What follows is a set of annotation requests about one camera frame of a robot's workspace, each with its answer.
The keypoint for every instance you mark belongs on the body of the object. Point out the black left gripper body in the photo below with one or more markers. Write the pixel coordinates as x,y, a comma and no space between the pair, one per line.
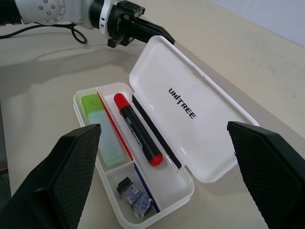
116,26

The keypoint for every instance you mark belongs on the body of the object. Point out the black tape strip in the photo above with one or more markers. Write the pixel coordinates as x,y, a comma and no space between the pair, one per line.
155,131

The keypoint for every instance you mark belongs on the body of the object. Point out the black and blue eraser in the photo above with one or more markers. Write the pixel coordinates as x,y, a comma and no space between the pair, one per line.
132,193

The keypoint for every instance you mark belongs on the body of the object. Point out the white plastic Unitree pencil case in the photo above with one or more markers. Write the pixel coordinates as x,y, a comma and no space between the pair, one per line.
202,148

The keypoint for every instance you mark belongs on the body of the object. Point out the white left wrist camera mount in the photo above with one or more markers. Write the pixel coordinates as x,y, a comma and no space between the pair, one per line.
104,14

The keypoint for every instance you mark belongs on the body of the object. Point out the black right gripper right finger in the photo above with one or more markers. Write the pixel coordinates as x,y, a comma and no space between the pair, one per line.
269,171

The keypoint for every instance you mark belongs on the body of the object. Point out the blue tape strip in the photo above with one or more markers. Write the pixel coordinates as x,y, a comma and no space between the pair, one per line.
143,181

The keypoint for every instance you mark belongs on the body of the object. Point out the red-capped black whiteboard marker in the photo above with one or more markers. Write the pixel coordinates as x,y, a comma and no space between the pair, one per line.
135,128

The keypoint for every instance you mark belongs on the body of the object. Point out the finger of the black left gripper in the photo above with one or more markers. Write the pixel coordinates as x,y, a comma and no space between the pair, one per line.
159,29
140,33

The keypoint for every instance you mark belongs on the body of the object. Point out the red tape strip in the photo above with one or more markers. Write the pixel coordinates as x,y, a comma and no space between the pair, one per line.
114,124

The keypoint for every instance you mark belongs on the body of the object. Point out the translucent green ruler box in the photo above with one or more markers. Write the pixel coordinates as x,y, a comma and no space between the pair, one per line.
104,133

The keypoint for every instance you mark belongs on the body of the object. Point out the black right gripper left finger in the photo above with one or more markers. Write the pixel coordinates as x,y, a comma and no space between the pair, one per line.
59,181

